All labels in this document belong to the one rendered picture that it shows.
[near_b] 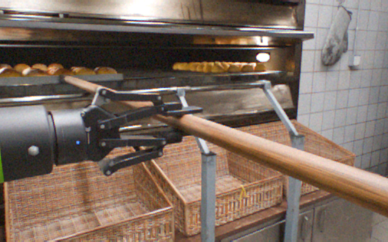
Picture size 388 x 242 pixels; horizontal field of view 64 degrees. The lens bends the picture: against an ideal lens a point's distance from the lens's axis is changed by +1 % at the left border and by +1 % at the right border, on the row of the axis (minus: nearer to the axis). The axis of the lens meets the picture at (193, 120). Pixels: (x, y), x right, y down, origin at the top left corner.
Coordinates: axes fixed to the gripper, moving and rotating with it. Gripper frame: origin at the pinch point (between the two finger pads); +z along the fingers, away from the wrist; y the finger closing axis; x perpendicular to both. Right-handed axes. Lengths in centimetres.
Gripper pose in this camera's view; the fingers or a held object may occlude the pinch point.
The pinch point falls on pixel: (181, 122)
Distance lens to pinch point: 52.1
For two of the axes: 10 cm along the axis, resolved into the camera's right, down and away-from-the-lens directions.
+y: 0.0, 9.8, 2.1
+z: 8.4, -1.1, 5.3
